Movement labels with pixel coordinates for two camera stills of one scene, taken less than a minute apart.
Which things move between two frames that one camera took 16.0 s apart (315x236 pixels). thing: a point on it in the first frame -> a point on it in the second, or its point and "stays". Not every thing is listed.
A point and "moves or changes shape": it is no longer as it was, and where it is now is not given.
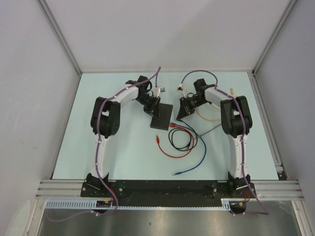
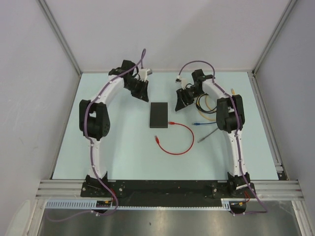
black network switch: [165, 112] moves or changes shape
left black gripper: [153, 109] -> [142, 93]
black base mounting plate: [164, 193] stays
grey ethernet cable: [200, 135] -> [201, 139]
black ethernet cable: [185, 130] -> [197, 104]
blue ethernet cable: [204, 142] -> [198, 123]
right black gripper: [185, 109] -> [182, 100]
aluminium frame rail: [264, 189] stays
